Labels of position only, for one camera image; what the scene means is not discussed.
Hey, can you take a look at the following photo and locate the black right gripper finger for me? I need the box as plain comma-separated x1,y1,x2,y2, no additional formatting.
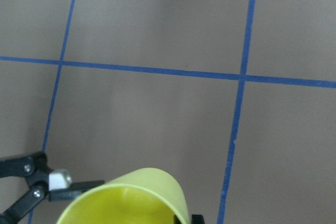
191,214,204,224

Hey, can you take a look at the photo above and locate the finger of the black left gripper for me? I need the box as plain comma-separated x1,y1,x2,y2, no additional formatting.
1,151,104,223

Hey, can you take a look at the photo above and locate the yellow plastic cup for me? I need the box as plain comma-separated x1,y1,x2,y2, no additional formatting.
57,168,192,223

